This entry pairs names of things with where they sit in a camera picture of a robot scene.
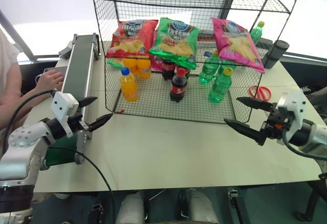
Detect red potato chips bag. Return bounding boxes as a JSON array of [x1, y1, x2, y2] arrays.
[[105, 19, 159, 59]]

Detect orange soda bottle blue cap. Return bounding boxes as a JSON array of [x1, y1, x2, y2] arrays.
[[120, 66, 139, 103]]

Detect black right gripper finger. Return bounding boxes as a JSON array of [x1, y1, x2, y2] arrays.
[[236, 96, 273, 112], [223, 118, 264, 146]]

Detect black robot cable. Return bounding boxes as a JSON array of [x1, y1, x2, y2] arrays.
[[50, 146, 116, 224]]

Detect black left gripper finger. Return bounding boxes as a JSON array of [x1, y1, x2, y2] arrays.
[[78, 96, 99, 109], [88, 113, 113, 132]]

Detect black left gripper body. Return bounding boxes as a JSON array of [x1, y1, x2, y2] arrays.
[[67, 105, 90, 134]]

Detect person's bare hand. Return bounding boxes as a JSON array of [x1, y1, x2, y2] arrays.
[[35, 69, 65, 92]]

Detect red handled scissors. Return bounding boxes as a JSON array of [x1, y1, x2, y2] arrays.
[[248, 85, 272, 102]]

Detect white rounded robot leg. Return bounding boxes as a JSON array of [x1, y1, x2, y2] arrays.
[[178, 188, 221, 224], [115, 190, 146, 224]]

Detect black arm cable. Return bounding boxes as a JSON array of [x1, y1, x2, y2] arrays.
[[2, 90, 57, 158], [282, 128, 327, 161]]

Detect green conveyor belt unit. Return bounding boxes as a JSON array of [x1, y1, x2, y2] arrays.
[[43, 33, 101, 171]]

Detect cola bottle red cap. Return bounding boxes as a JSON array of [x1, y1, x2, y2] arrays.
[[170, 67, 189, 103]]

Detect grey diagonal frame bar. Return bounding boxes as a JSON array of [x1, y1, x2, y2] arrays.
[[0, 9, 37, 61]]

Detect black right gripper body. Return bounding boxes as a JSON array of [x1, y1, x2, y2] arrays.
[[260, 102, 291, 140]]

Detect black wire grid rack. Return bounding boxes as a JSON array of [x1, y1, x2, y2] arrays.
[[89, 0, 305, 125]]

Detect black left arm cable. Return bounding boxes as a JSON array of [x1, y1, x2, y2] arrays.
[[2, 90, 57, 158]]

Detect green soda bottle blue cap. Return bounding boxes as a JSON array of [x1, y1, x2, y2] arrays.
[[198, 51, 221, 85]]

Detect green potato chips bag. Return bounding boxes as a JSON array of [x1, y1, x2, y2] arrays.
[[148, 17, 200, 71]]

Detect small pink chips bag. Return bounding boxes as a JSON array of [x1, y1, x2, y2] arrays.
[[150, 59, 165, 73]]

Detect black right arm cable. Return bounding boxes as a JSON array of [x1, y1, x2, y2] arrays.
[[282, 128, 327, 161]]

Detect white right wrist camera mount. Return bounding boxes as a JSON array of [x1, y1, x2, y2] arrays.
[[277, 90, 307, 140]]

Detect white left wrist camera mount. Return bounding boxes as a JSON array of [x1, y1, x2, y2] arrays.
[[51, 91, 80, 138]]

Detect pink potato chips bag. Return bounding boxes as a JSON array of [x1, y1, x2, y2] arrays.
[[212, 17, 265, 75]]

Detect small green chips bag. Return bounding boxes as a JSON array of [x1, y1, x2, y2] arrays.
[[106, 57, 125, 69]]

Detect black cylinder device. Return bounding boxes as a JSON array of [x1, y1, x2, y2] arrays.
[[262, 39, 290, 70]]

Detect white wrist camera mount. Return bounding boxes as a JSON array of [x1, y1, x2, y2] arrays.
[[277, 90, 307, 140], [51, 91, 80, 138]]

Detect black table leg bracket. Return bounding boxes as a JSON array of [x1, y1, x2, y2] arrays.
[[226, 188, 247, 224]]

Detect green soda bottle yellow cap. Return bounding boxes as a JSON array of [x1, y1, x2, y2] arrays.
[[250, 21, 266, 47], [208, 66, 234, 104]]

